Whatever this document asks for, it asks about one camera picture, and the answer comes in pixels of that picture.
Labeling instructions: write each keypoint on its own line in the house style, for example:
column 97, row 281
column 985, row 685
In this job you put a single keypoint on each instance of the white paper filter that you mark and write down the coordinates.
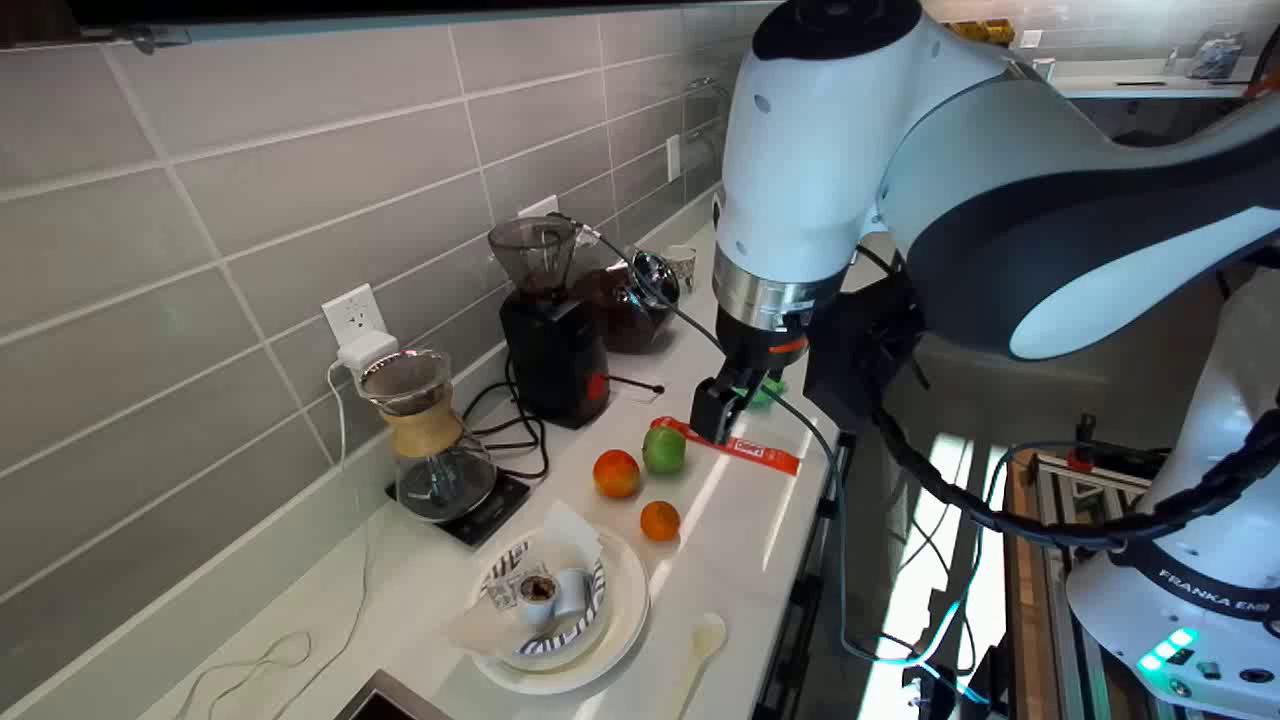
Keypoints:
column 569, row 544

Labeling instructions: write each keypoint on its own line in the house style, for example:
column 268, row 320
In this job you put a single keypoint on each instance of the wooden cart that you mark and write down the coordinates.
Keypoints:
column 1020, row 600

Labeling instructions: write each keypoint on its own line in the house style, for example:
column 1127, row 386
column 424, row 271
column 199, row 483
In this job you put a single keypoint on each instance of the white wall outlet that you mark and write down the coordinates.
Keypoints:
column 674, row 157
column 355, row 317

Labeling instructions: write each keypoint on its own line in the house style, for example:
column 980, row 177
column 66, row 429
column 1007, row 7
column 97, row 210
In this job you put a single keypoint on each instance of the black coffee grinder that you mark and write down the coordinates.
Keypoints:
column 554, row 362

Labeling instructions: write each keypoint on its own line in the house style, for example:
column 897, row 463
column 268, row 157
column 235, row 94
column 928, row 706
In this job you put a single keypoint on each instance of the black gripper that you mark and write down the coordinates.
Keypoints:
column 756, row 351

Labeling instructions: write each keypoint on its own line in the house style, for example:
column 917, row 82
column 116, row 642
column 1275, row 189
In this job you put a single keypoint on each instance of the black coffee scale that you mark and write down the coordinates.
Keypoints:
column 484, row 517

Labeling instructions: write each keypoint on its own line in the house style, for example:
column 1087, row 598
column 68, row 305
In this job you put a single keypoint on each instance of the green packet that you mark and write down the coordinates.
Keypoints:
column 766, row 392

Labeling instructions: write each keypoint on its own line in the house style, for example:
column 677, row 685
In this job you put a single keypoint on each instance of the small orange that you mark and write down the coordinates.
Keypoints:
column 657, row 523

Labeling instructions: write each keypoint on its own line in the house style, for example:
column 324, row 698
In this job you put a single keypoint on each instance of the white spoon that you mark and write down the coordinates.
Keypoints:
column 703, row 642

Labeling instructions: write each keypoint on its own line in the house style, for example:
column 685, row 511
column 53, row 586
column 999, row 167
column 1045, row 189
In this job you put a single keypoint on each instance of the striped patterned bowl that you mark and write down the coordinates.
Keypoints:
column 541, row 651

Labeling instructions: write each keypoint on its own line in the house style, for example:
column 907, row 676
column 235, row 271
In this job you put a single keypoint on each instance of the red-orange round fruit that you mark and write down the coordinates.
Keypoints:
column 618, row 473

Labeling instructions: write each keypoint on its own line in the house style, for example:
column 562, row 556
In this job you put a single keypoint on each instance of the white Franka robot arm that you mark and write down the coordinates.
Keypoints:
column 824, row 146

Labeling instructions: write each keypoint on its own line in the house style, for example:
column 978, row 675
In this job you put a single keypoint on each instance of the green apple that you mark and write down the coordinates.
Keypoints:
column 664, row 450

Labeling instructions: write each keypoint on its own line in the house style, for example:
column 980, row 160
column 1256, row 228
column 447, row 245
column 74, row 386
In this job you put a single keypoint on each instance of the red flat strip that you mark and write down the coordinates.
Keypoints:
column 752, row 452

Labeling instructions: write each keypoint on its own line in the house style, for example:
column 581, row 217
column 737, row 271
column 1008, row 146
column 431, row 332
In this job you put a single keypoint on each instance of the white plate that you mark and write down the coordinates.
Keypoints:
column 627, row 627

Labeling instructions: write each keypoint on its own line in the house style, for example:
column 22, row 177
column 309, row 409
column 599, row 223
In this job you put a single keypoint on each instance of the glass pour-over carafe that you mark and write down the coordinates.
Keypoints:
column 424, row 446

